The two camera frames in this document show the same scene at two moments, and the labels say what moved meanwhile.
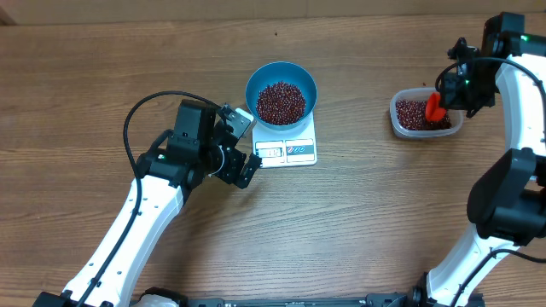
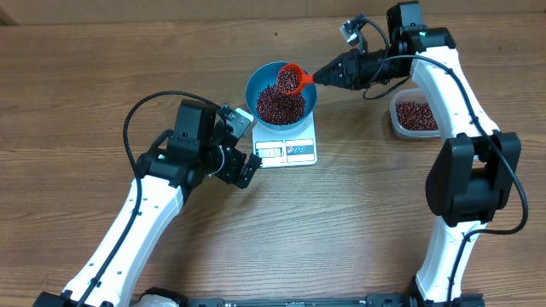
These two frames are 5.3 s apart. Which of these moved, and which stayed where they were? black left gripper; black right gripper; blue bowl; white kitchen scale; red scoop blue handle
Moved: red scoop blue handle; black right gripper
Stayed: blue bowl; white kitchen scale; black left gripper
